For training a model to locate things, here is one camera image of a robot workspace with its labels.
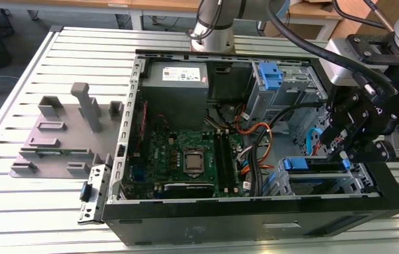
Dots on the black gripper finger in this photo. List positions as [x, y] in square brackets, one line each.
[351, 113]
[368, 153]

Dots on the hard disk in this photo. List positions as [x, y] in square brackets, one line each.
[295, 164]

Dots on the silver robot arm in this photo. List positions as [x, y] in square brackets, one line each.
[212, 39]

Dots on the metal disk bay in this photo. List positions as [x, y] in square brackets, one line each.
[325, 175]

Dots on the metal drive cage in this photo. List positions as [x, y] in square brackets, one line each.
[291, 98]

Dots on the blue plastic drive latch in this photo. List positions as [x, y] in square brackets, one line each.
[271, 75]

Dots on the black RAM slot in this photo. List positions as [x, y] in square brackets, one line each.
[221, 161]
[231, 161]

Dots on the CPU socket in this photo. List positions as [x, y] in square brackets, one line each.
[193, 152]

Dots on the silver CPU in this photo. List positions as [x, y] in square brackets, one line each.
[193, 162]

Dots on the black PC case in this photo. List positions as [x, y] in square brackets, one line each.
[220, 225]

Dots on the grey power supply unit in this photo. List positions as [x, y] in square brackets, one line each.
[173, 105]

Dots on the black graphics card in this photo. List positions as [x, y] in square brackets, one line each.
[188, 188]

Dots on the green motherboard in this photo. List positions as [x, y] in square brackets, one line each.
[165, 148]

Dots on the blue rear port connector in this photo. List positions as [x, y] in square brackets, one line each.
[85, 191]

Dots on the grey parts rack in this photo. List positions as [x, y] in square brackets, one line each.
[64, 135]

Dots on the green RAM stick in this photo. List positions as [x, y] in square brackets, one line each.
[61, 152]

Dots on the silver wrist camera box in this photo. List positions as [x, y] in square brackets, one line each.
[340, 71]

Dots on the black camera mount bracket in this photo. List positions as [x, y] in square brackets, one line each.
[368, 45]

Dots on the wooden desk white frame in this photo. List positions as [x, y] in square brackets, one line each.
[78, 2]
[315, 14]

